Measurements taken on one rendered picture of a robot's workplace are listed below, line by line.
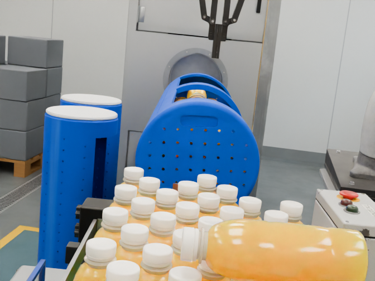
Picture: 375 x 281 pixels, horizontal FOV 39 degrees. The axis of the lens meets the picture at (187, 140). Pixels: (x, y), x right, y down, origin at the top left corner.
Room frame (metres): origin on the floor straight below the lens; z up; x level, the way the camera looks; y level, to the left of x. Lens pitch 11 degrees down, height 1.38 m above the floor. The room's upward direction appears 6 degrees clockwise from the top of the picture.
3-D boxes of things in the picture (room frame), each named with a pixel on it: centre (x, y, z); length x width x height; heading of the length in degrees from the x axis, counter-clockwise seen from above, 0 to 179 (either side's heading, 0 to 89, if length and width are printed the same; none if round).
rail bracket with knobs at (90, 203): (1.10, 0.17, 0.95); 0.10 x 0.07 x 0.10; 90
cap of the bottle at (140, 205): (0.83, 0.06, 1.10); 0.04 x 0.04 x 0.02
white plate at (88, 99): (2.47, 0.46, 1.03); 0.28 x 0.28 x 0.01
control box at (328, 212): (0.94, -0.32, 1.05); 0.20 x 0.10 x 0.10; 0
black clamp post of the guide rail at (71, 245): (0.92, 0.19, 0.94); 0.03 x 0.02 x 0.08; 0
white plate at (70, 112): (2.07, 0.42, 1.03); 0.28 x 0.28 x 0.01
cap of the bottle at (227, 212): (0.83, -0.08, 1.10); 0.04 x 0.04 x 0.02
